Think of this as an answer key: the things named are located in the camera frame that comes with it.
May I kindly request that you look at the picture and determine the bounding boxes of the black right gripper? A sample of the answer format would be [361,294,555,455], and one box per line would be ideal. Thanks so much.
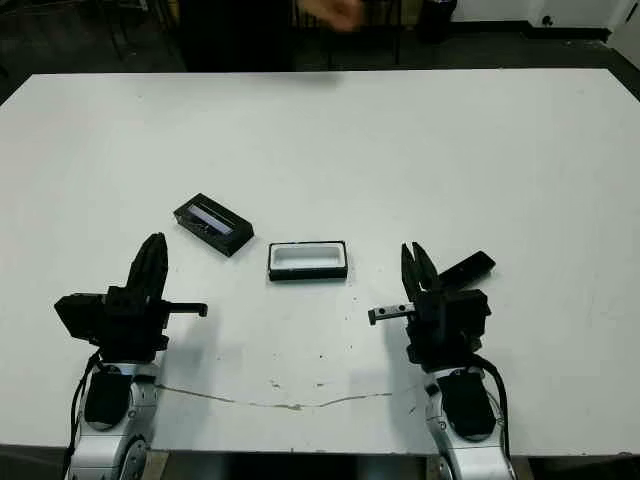
[367,241,485,372]

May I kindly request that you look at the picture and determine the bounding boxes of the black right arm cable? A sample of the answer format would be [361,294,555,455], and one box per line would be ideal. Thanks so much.
[477,357,512,451]

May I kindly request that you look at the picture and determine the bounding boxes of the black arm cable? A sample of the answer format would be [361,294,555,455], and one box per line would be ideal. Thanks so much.
[477,357,512,451]
[63,349,104,471]

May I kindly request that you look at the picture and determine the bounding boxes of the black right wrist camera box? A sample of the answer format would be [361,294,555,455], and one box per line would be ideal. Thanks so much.
[444,288,492,335]

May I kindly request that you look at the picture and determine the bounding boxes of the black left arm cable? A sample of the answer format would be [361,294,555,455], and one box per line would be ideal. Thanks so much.
[63,349,104,471]

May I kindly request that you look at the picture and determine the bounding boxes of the person's bare hand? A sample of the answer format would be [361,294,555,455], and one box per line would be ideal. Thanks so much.
[298,0,369,30]

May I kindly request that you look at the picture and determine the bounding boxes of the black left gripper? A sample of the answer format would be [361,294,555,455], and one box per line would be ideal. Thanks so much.
[97,232,209,362]

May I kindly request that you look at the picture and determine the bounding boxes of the slim black camera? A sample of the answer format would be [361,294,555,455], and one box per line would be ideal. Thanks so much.
[437,250,497,292]

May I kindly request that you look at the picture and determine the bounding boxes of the person in black clothes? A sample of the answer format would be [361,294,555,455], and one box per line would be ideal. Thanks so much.
[183,0,301,72]

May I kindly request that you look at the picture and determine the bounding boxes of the black box base white insert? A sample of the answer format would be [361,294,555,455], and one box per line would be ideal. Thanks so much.
[267,239,349,284]

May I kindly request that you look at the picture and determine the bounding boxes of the black waste bin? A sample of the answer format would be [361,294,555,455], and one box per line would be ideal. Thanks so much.
[417,0,457,44]

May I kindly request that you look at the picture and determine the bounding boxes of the black printed box lid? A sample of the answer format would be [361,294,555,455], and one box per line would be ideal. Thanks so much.
[172,191,256,259]

